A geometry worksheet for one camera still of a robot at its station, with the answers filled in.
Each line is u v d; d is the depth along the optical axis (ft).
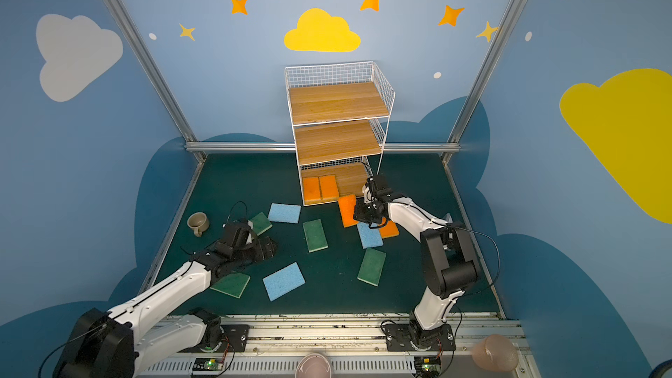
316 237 3.10
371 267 2.89
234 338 2.44
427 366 2.35
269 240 3.23
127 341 1.38
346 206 3.14
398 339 2.45
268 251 2.56
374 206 2.31
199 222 3.18
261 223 3.23
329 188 3.56
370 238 3.12
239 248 2.23
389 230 3.14
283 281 2.76
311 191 3.47
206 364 2.33
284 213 3.33
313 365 2.31
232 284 2.73
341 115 2.52
